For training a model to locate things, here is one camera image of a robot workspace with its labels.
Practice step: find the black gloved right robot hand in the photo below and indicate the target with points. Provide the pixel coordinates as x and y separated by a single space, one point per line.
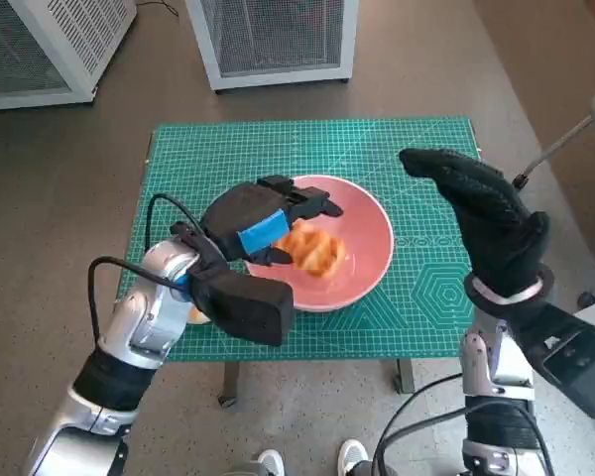
496 233

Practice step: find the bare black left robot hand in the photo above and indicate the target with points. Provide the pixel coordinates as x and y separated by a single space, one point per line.
238 218

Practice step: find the long braided toy bread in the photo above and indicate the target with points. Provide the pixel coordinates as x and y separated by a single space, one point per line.
317 253

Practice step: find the round toy bread bun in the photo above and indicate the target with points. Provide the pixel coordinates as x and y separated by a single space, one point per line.
198 317

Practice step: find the pink bowl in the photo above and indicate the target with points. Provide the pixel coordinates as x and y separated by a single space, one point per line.
362 248

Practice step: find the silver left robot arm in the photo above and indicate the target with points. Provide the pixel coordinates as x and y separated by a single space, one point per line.
139 317

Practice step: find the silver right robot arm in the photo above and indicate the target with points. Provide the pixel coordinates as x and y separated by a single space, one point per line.
496 367

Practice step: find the green cutting mat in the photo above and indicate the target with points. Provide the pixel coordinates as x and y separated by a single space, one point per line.
426 297

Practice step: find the dark metal table leg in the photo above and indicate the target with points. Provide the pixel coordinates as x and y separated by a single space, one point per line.
230 384
404 377

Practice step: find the white cabinet with mesh front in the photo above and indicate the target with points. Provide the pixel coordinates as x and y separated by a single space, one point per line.
277 39

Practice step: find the white cabinet with perforated side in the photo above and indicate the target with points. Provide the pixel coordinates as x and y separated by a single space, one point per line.
39 44

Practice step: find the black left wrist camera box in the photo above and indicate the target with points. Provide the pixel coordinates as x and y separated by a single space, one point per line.
248 307

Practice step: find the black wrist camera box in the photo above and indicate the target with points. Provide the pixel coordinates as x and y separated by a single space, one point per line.
575 362
248 307

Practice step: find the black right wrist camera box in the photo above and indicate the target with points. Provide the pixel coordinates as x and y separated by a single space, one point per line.
575 362

